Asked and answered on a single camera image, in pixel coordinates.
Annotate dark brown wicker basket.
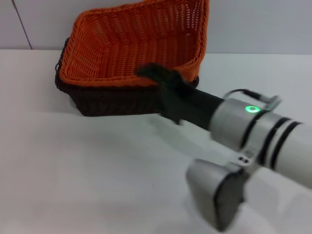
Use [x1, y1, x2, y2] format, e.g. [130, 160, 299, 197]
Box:
[54, 36, 201, 117]

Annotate orange wicker basket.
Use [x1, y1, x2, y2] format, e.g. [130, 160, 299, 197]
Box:
[58, 0, 211, 89]

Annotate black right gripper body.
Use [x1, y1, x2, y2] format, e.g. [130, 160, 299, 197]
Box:
[170, 84, 225, 130]

